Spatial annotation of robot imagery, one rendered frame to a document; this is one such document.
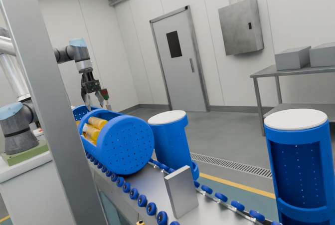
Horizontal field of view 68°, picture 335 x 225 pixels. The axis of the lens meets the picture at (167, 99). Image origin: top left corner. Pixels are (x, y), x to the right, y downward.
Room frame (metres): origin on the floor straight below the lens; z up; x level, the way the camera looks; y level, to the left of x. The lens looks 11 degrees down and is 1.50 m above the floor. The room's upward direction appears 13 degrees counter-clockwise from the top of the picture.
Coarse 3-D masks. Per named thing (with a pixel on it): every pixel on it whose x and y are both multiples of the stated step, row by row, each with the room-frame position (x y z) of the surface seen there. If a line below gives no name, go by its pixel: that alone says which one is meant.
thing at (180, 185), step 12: (180, 168) 0.83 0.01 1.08; (168, 180) 0.77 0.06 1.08; (180, 180) 0.80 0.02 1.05; (192, 180) 0.82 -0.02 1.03; (168, 192) 0.78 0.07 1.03; (180, 192) 0.79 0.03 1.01; (192, 192) 0.81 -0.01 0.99; (180, 204) 0.78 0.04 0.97; (192, 204) 0.81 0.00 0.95; (180, 216) 0.78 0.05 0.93
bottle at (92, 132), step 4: (88, 128) 1.51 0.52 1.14; (92, 128) 1.48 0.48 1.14; (96, 128) 1.49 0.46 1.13; (88, 132) 1.47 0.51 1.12; (92, 132) 1.41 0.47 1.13; (96, 132) 1.42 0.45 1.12; (88, 136) 1.48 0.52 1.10; (92, 136) 1.41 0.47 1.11; (96, 136) 1.42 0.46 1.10; (96, 140) 1.41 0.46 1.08
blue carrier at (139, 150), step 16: (80, 112) 1.89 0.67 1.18; (96, 112) 1.50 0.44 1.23; (112, 112) 1.47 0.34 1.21; (80, 128) 1.44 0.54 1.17; (112, 128) 1.12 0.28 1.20; (128, 128) 1.16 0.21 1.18; (144, 128) 1.20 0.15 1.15; (96, 144) 1.14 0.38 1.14; (112, 144) 1.11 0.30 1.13; (128, 144) 1.15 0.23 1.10; (144, 144) 1.19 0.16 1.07; (112, 160) 1.10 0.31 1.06; (128, 160) 1.14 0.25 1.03; (144, 160) 1.18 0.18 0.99
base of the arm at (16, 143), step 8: (8, 136) 1.18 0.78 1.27; (16, 136) 1.18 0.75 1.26; (24, 136) 1.20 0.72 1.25; (32, 136) 1.24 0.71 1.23; (8, 144) 1.17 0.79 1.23; (16, 144) 1.17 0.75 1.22; (24, 144) 1.18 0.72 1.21; (32, 144) 1.20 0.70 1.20; (8, 152) 1.16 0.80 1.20; (16, 152) 1.16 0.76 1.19
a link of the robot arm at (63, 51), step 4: (56, 48) 1.23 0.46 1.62; (60, 48) 1.26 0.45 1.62; (64, 48) 1.27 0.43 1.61; (60, 52) 1.23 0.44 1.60; (64, 52) 1.26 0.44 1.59; (60, 56) 1.23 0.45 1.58; (64, 56) 1.26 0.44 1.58; (68, 56) 1.26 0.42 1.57; (60, 60) 1.24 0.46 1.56; (64, 60) 1.27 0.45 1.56; (68, 60) 1.28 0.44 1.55
